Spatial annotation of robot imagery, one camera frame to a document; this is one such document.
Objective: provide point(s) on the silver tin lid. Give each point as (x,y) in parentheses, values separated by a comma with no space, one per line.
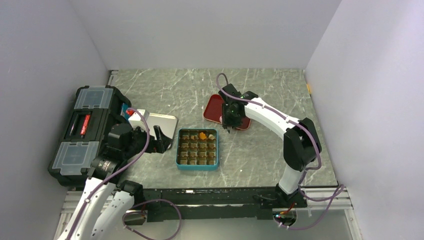
(167,123)

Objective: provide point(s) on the orange flower cookie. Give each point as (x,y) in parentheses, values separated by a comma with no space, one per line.
(202,135)

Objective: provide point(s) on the red lacquer tray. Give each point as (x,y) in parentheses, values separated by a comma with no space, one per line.
(213,112)

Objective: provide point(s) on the black plastic toolbox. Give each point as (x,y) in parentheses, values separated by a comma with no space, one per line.
(96,109)

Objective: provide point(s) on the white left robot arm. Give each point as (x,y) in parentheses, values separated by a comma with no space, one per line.
(104,198)

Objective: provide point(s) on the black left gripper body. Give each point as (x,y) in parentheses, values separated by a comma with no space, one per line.
(139,140)

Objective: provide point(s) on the blue cookie tin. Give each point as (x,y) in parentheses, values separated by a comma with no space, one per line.
(194,154)

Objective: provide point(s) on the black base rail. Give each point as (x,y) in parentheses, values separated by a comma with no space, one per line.
(259,203)

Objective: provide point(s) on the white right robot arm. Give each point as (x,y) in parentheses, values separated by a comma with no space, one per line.
(301,144)

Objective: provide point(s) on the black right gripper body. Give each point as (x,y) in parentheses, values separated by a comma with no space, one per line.
(229,119)

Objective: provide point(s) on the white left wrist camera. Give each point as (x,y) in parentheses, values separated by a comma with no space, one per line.
(135,120)

